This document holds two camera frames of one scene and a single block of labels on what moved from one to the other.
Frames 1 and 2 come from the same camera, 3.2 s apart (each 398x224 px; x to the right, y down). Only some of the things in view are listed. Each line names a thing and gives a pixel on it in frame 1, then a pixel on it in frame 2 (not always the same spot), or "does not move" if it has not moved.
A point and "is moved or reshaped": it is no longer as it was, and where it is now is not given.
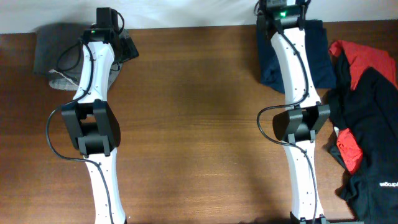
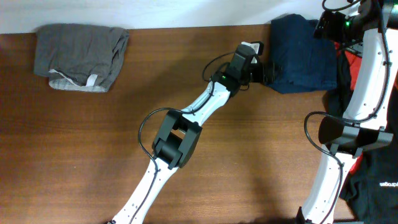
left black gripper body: [128, 50] to [258, 71]
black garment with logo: [369, 111] does not move
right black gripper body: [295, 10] to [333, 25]
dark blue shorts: [270, 74] is moved or reshaped
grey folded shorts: [58, 49] does not move
